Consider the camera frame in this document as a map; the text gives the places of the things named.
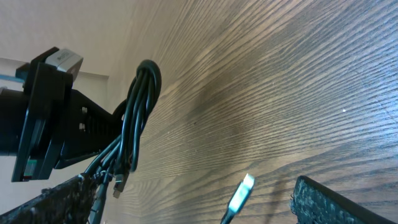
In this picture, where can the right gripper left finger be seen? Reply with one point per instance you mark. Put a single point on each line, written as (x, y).
(69, 202)

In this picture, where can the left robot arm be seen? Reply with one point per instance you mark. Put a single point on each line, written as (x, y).
(13, 107)

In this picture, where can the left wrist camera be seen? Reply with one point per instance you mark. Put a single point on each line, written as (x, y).
(66, 61)

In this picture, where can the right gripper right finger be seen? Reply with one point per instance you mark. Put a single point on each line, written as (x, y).
(313, 203)

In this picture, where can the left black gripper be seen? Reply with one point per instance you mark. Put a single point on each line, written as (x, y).
(86, 128)

